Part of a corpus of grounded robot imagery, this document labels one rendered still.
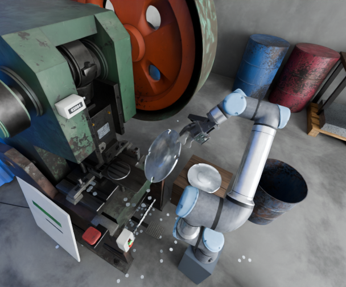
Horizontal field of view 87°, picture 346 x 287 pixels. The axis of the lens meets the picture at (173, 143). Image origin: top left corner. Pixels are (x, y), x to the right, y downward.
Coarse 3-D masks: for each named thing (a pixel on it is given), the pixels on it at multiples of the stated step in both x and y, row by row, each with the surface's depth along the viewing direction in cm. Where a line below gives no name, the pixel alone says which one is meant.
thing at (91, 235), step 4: (88, 228) 84; (92, 228) 84; (84, 232) 83; (88, 232) 83; (92, 232) 83; (96, 232) 83; (100, 232) 84; (84, 236) 82; (88, 236) 82; (92, 236) 82; (96, 236) 82; (88, 240) 81; (92, 240) 81; (96, 240) 81; (92, 244) 81
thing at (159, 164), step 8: (160, 136) 103; (168, 136) 97; (176, 136) 91; (152, 144) 106; (160, 144) 100; (168, 144) 94; (176, 144) 88; (152, 152) 103; (160, 152) 95; (168, 152) 90; (176, 152) 86; (152, 160) 100; (160, 160) 92; (168, 160) 88; (176, 160) 82; (152, 168) 97; (160, 168) 90; (168, 168) 85; (152, 176) 93; (160, 176) 88
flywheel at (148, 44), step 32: (96, 0) 86; (128, 0) 79; (160, 0) 74; (192, 0) 71; (128, 32) 85; (160, 32) 82; (192, 32) 72; (160, 64) 92; (192, 64) 81; (160, 96) 102
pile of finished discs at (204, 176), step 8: (192, 168) 162; (200, 168) 163; (208, 168) 164; (192, 176) 157; (200, 176) 156; (208, 176) 157; (216, 176) 158; (192, 184) 151; (200, 184) 151; (208, 184) 152; (216, 184) 153
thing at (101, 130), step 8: (88, 104) 79; (96, 104) 82; (104, 104) 82; (88, 112) 77; (96, 112) 78; (104, 112) 81; (96, 120) 78; (104, 120) 83; (112, 120) 88; (96, 128) 80; (104, 128) 85; (112, 128) 91; (96, 136) 82; (104, 136) 88; (112, 136) 94; (104, 144) 88; (112, 144) 92; (104, 152) 88; (112, 152) 94; (96, 160) 92; (104, 160) 94
